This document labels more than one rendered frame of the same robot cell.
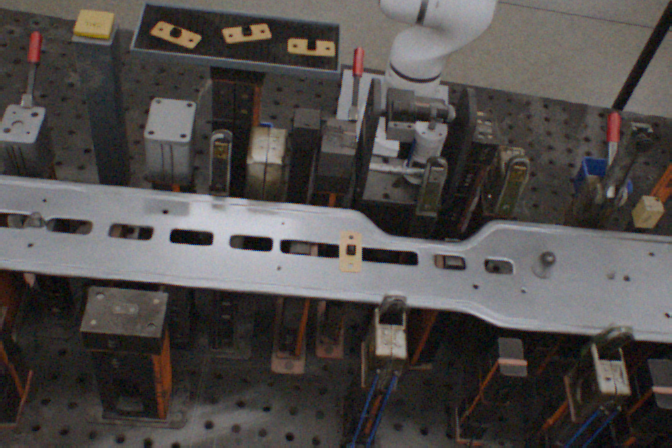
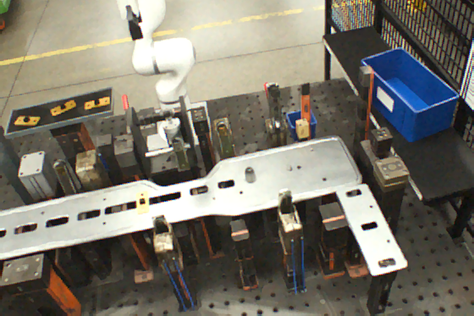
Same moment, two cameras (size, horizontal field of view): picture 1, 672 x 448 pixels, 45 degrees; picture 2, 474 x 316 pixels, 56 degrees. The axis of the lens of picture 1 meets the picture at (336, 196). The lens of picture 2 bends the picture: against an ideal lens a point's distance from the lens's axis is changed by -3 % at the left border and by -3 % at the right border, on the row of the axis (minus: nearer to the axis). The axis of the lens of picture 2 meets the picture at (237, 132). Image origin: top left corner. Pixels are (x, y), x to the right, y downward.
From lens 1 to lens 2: 42 cm
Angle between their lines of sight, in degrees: 8
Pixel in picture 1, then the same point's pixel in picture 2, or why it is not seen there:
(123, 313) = (20, 270)
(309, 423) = (160, 304)
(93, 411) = not seen: outside the picture
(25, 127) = not seen: outside the picture
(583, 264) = (273, 168)
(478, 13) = (184, 57)
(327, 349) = not seen: hidden behind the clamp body
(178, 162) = (42, 185)
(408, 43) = (160, 85)
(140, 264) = (31, 243)
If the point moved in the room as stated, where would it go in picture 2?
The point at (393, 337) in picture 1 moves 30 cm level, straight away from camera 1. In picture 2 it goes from (164, 239) to (187, 158)
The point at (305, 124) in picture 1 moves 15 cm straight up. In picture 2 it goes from (102, 143) to (87, 108)
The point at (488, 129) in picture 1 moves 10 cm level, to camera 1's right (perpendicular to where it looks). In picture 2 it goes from (200, 113) to (230, 109)
